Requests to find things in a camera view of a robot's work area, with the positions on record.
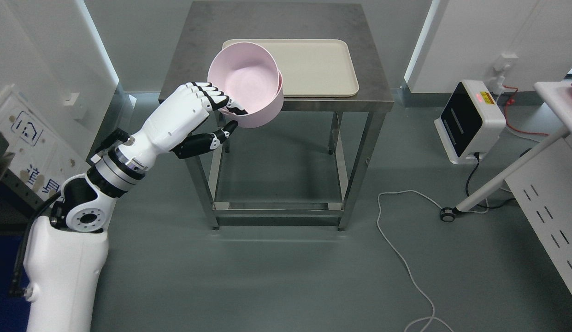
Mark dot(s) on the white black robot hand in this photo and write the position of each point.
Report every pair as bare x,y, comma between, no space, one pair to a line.
167,129

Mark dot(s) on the pink bowl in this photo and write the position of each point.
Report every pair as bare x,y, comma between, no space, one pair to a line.
248,73
280,85

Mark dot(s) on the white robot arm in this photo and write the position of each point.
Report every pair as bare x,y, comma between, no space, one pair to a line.
65,244

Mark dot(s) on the stainless steel table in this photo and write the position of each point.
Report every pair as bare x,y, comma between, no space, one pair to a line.
343,130

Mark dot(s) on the white sign board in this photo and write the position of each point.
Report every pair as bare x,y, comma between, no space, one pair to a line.
42,160

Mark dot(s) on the beige plastic tray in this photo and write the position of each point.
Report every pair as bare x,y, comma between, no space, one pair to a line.
313,67

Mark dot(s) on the white black floor device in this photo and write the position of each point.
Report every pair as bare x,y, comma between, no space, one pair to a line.
470,123

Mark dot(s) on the wall switch box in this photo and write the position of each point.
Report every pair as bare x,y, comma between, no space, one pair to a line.
76,105

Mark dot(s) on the white wall socket plug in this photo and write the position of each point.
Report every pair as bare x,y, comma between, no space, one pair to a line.
501,66

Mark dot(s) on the white cart frame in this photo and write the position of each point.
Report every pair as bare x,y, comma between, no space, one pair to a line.
541,182

